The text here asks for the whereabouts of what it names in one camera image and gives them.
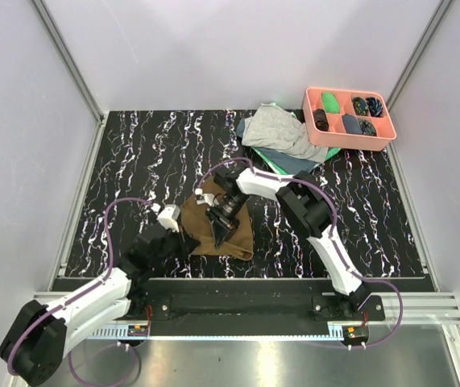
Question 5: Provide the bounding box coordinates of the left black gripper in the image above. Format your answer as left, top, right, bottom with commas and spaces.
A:
150, 223, 200, 267

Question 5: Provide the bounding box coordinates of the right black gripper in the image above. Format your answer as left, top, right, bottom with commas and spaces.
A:
205, 193, 249, 249

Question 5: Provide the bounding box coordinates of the brown cloth napkin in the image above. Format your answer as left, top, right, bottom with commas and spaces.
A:
181, 194, 254, 261

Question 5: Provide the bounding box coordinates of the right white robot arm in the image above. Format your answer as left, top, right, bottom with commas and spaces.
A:
195, 167, 371, 320

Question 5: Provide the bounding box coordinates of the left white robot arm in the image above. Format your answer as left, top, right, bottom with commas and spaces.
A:
0, 223, 200, 386

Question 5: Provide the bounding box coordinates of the grey cloth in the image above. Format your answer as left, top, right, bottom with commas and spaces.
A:
242, 104, 328, 163

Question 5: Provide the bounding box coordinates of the green cloth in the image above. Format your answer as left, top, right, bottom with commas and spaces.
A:
242, 103, 340, 175

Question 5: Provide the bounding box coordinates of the dark brown rolled sock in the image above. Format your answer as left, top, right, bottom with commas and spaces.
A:
313, 109, 329, 132

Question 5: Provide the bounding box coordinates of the pink compartment tray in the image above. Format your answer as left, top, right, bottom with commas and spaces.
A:
303, 87, 397, 152

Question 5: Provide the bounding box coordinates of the green rolled sock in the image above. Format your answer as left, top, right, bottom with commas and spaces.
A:
321, 92, 341, 114

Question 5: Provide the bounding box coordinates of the blue grey rolled sock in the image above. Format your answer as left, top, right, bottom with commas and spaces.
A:
342, 114, 362, 135

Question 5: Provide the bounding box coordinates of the patterned sock bottom right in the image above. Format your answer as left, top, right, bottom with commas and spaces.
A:
358, 119, 378, 137

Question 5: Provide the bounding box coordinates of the patterned sock top middle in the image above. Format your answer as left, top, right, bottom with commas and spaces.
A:
352, 97, 369, 116

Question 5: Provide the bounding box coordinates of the dark patterned sock top right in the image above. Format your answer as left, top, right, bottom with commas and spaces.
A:
365, 97, 384, 118

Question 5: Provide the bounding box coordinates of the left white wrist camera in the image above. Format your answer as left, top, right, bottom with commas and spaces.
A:
151, 204, 180, 233

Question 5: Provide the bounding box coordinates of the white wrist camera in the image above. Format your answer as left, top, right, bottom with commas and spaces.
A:
151, 204, 180, 233
194, 188, 217, 207

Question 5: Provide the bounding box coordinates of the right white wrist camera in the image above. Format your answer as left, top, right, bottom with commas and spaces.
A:
194, 188, 217, 207

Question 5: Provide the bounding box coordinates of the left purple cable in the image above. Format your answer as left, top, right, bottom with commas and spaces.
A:
6, 197, 162, 386

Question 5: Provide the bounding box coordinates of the purple cable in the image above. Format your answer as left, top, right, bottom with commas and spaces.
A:
6, 197, 162, 386
197, 156, 404, 350

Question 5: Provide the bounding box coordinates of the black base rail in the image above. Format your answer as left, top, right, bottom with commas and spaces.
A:
125, 279, 385, 340

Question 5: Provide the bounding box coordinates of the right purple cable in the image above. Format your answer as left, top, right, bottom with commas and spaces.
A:
197, 156, 404, 350

